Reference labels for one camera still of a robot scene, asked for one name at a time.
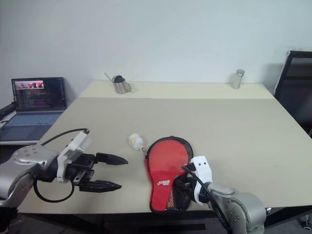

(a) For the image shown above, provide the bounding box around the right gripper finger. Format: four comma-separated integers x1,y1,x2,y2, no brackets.
174,175,188,186
175,184,192,196

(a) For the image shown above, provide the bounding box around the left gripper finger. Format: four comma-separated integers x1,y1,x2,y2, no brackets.
79,179,123,194
96,152,129,167

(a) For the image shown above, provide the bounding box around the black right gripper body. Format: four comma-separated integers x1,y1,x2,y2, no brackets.
183,170,198,195

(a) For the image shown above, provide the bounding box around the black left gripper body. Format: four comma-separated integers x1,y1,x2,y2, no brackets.
65,153,98,188

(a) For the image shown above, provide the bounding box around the red and black paddle case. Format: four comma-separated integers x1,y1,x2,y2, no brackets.
145,136,195,213

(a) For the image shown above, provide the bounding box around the red table tennis paddle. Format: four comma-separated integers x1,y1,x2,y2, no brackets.
148,139,193,176

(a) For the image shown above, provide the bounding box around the white ball on keyring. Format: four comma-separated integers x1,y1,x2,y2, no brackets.
128,133,148,154

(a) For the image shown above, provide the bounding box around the steel mug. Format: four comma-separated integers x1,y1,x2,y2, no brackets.
114,81,138,95

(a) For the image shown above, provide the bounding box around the open grey laptop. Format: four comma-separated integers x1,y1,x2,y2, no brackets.
0,77,68,142

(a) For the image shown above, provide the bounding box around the long black device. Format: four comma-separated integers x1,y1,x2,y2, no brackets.
0,101,16,122

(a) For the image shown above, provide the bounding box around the steel canister with lid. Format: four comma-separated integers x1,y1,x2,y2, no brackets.
231,69,245,90

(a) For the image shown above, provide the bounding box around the black chair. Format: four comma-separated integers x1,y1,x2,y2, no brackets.
274,50,312,137

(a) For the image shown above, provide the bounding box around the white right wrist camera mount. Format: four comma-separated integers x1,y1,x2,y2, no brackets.
190,156,214,204

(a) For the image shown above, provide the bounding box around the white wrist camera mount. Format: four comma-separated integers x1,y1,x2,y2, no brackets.
190,156,214,204
56,131,94,184

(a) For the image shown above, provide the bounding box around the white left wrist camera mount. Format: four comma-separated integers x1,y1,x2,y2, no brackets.
56,131,94,184

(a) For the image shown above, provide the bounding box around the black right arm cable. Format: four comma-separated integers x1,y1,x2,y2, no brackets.
182,163,231,233

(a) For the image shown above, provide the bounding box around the black table frame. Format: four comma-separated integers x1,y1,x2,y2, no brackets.
17,211,312,234

